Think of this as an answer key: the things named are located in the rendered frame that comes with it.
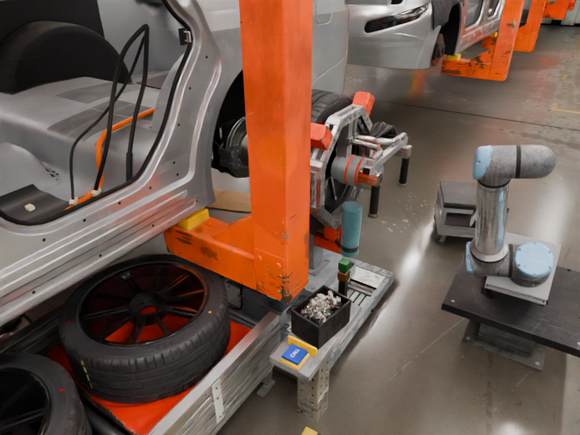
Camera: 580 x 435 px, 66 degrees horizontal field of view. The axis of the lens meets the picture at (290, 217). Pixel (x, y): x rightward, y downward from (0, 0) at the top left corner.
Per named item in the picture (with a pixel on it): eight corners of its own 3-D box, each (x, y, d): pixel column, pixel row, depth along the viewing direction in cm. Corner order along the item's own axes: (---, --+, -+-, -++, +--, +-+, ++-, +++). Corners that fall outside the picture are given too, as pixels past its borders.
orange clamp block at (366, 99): (355, 114, 213) (360, 96, 213) (369, 116, 209) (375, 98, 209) (349, 109, 207) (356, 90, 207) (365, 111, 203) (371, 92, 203)
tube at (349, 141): (349, 143, 199) (349, 121, 194) (389, 153, 190) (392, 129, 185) (330, 157, 187) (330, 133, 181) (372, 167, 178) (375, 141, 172)
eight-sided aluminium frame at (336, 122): (358, 194, 243) (366, 95, 215) (369, 198, 240) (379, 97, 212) (306, 241, 204) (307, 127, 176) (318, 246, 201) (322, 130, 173)
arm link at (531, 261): (549, 282, 197) (556, 278, 181) (506, 280, 203) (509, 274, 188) (549, 249, 200) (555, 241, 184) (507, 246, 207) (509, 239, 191)
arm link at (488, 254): (507, 284, 199) (523, 165, 145) (464, 280, 206) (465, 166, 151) (506, 255, 208) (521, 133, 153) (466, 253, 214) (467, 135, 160)
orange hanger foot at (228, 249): (191, 236, 220) (182, 172, 202) (279, 270, 195) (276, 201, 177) (166, 252, 208) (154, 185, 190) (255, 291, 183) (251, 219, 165)
